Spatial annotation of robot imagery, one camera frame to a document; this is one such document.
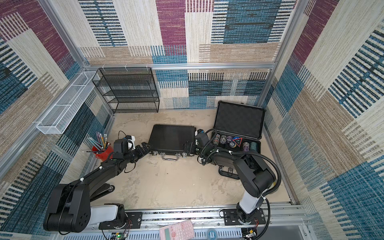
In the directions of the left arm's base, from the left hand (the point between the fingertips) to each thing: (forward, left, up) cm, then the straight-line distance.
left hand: (148, 148), depth 90 cm
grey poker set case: (+15, -55, 0) cm, 57 cm away
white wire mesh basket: (+6, +37, +25) cm, 45 cm away
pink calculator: (-40, -21, -8) cm, 45 cm away
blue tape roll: (-41, -33, -9) cm, 53 cm away
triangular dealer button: (+7, -56, -5) cm, 57 cm away
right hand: (+2, -25, -3) cm, 25 cm away
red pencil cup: (-4, +24, 0) cm, 25 cm away
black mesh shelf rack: (+42, +19, +11) cm, 47 cm away
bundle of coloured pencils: (+2, +28, +2) cm, 28 cm away
